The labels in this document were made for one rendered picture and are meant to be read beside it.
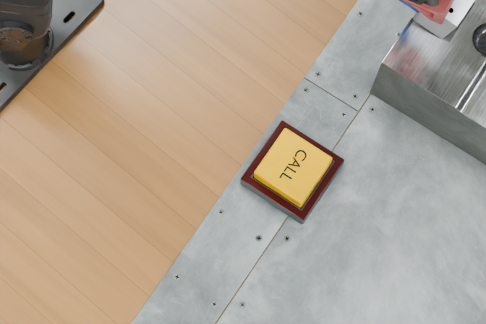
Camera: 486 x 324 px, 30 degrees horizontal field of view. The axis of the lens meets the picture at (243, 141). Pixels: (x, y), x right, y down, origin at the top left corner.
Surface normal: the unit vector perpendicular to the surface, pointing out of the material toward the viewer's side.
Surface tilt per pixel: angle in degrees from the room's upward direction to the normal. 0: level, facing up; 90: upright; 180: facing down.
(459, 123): 90
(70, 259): 0
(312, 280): 0
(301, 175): 0
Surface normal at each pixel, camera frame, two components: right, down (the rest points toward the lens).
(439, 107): -0.56, 0.79
